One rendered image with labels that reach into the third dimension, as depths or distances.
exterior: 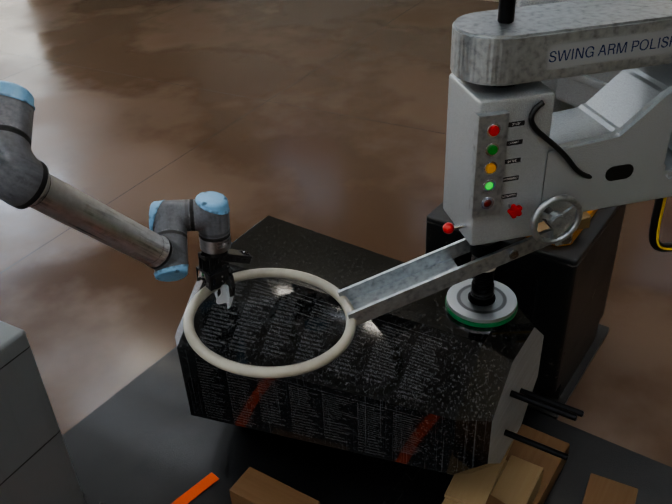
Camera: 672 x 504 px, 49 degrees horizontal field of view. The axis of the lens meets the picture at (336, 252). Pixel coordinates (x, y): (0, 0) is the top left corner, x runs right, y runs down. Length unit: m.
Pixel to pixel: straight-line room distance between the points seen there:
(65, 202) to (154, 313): 2.03
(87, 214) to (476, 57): 0.98
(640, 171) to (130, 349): 2.35
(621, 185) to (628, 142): 0.13
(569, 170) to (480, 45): 0.45
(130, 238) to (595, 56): 1.22
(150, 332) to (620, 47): 2.48
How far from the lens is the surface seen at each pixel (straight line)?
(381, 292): 2.19
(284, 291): 2.42
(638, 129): 2.12
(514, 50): 1.83
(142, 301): 3.83
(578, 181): 2.09
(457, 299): 2.29
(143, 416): 3.19
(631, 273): 4.02
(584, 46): 1.91
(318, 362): 1.96
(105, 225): 1.84
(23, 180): 1.68
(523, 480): 2.64
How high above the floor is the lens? 2.22
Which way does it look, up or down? 34 degrees down
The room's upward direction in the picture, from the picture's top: 3 degrees counter-clockwise
